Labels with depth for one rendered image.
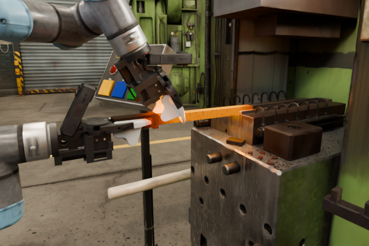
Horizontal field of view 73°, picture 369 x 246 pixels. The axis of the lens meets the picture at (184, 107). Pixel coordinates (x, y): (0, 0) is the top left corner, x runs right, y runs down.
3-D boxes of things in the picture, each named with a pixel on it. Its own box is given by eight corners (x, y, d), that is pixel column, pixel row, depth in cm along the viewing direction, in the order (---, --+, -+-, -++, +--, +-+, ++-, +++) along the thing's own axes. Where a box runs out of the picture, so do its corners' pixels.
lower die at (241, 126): (252, 145, 68) (253, 115, 66) (210, 127, 85) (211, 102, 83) (342, 125, 87) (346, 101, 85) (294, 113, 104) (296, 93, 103)
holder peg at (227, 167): (227, 177, 62) (228, 167, 61) (221, 173, 64) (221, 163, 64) (240, 173, 64) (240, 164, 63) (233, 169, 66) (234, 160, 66)
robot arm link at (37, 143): (24, 119, 51) (21, 130, 44) (50, 117, 53) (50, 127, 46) (28, 154, 53) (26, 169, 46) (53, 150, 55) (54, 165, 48)
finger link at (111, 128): (130, 126, 58) (90, 130, 54) (130, 118, 58) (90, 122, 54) (135, 131, 54) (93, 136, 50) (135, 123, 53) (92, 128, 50)
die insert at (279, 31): (275, 34, 69) (277, 12, 68) (256, 36, 76) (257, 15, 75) (339, 38, 83) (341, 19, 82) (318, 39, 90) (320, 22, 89)
